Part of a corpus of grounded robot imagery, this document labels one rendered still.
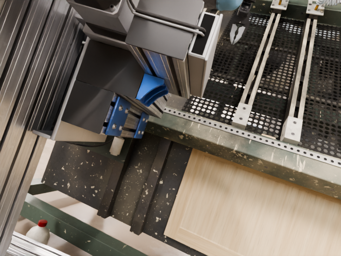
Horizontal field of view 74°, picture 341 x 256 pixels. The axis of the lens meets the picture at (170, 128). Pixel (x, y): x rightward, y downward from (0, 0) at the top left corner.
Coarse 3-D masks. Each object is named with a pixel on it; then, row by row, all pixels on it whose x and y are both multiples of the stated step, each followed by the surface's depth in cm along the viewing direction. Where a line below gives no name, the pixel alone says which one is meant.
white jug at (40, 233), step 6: (42, 222) 104; (36, 228) 104; (42, 228) 105; (30, 234) 102; (36, 234) 102; (42, 234) 103; (48, 234) 106; (36, 240) 101; (42, 240) 103; (48, 240) 107
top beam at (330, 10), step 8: (256, 0) 161; (264, 0) 159; (272, 0) 158; (296, 0) 156; (304, 0) 156; (256, 8) 165; (264, 8) 163; (272, 8) 161; (288, 8) 157; (296, 8) 155; (304, 8) 153; (328, 8) 148; (336, 8) 148; (280, 16) 163; (288, 16) 160; (296, 16) 158; (304, 16) 156; (320, 16) 152; (328, 16) 151; (336, 16) 149; (328, 24) 154; (336, 24) 152
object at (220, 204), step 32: (192, 160) 125; (224, 160) 120; (192, 192) 123; (224, 192) 119; (256, 192) 115; (288, 192) 111; (192, 224) 121; (224, 224) 117; (256, 224) 113; (288, 224) 110; (320, 224) 106
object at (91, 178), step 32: (64, 160) 148; (96, 160) 142; (128, 160) 135; (160, 160) 125; (32, 192) 149; (64, 192) 145; (96, 192) 139; (128, 192) 134; (160, 192) 129; (64, 224) 115; (128, 224) 132; (160, 224) 127
